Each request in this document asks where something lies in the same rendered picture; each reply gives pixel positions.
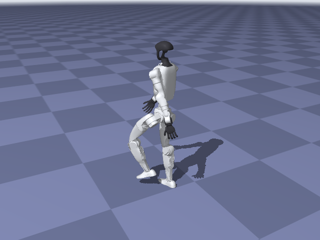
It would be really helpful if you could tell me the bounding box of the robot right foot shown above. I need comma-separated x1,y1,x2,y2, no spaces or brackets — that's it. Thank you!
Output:
158,178,176,188

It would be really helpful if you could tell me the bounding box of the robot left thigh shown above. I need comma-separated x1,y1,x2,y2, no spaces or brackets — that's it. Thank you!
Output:
129,113,161,146

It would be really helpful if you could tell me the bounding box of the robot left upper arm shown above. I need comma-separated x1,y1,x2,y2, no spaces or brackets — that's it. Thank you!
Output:
149,67,166,101

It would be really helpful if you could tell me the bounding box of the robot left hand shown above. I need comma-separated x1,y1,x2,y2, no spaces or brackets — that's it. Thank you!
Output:
164,117,178,139

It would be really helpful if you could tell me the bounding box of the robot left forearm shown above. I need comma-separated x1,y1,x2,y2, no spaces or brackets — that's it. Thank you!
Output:
156,94,171,124

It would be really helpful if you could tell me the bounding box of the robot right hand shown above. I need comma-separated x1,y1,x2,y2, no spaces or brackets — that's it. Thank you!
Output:
142,98,157,114

